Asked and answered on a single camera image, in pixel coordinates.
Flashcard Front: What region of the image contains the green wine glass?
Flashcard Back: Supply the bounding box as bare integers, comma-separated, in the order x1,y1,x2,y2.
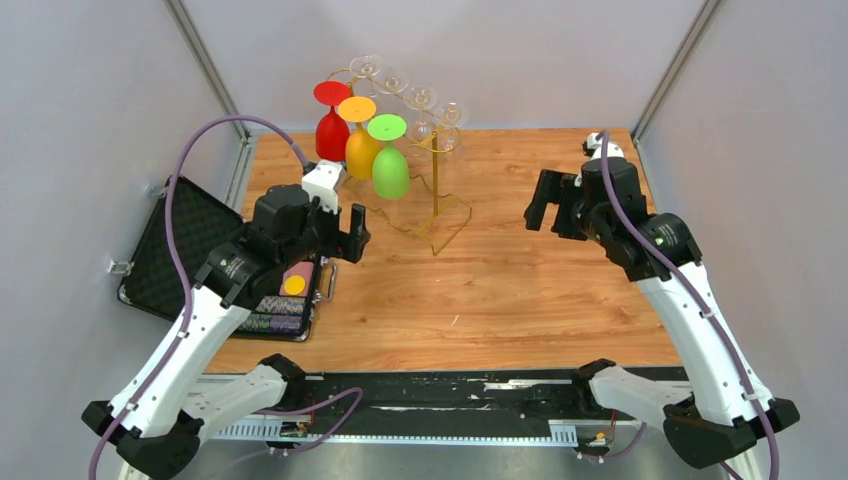
367,114,410,199

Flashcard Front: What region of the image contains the clear wine glass front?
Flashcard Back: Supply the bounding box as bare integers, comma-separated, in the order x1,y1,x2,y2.
436,102,470,161

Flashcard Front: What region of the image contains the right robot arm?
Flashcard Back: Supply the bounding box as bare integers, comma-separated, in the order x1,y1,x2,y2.
524,157,800,469

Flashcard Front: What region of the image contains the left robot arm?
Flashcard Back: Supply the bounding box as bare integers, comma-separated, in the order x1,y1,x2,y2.
82,185,370,479

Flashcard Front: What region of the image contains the orange wine glass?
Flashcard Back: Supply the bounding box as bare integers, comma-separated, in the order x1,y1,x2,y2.
338,96,381,180

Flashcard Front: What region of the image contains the red wine glass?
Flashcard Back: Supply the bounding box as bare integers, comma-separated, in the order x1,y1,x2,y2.
313,80,351,162

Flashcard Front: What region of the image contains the clear wine glass rearmost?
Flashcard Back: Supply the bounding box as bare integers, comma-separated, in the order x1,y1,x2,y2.
349,55,383,79

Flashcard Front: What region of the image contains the yellow round chip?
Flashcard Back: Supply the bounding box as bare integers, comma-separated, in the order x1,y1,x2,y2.
282,275,307,296

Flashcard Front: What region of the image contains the black poker chip case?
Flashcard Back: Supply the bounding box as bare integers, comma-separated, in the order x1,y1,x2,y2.
117,177,328,342

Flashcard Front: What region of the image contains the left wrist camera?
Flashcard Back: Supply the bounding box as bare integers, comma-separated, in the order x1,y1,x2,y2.
301,160,347,215

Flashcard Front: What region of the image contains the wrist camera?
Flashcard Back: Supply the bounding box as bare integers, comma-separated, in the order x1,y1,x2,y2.
582,132,625,160
301,160,347,215

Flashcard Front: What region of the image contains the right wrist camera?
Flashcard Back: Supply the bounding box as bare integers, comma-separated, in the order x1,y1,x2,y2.
582,132,625,160

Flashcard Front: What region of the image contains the gold wire glass rack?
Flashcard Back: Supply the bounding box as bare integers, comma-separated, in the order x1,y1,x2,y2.
343,66,472,255

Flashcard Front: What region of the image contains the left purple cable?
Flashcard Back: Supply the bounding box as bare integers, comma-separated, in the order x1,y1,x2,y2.
87,115,313,480

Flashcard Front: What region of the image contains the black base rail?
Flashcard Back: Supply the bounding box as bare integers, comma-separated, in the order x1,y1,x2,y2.
198,368,690,446

